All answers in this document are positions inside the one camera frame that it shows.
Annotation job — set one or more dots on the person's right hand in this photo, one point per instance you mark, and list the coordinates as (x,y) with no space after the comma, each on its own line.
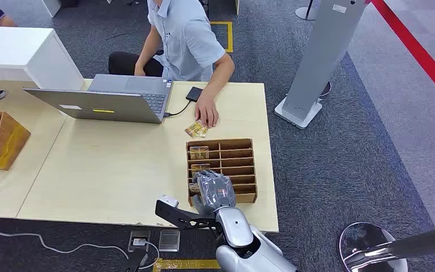
(139,70)

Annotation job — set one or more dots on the person's left hand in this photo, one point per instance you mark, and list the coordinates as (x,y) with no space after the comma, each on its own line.
(206,110)

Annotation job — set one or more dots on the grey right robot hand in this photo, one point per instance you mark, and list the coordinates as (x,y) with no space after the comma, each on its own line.
(213,191)

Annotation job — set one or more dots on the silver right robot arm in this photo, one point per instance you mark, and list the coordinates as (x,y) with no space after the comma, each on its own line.
(240,232)

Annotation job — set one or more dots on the person's left forearm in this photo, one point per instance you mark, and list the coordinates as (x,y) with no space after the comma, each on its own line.
(219,77)

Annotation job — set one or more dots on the person's right forearm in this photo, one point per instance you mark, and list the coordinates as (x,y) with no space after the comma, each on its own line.
(148,49)

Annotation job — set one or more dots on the gold patterned card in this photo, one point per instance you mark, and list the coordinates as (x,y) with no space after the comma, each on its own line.
(200,167)
(196,130)
(199,152)
(194,187)

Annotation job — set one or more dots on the wooden card organizer with dividers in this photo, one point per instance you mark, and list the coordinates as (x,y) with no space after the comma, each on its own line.
(240,165)
(9,139)

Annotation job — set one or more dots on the black external drive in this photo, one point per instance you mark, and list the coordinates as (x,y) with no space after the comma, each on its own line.
(194,94)

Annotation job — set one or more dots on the grey open laptop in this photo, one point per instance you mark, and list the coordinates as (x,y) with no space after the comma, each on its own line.
(120,101)

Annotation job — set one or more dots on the metal floor plate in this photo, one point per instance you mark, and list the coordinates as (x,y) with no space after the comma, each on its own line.
(169,240)

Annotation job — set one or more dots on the floor socket box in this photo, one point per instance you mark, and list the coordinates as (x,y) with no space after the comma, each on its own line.
(139,240)

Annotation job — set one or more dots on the white cabinet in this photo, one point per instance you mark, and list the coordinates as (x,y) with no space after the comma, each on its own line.
(22,56)

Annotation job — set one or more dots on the grey kiosk stand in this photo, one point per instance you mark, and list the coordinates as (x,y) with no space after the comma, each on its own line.
(319,56)

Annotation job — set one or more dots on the round stanchion base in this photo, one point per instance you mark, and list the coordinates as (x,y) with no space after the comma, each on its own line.
(305,13)

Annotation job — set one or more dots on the red floor strip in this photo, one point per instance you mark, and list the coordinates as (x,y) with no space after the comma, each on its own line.
(416,49)

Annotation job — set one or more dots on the pale wrist camera, black bracket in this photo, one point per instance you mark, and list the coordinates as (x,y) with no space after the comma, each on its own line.
(182,217)

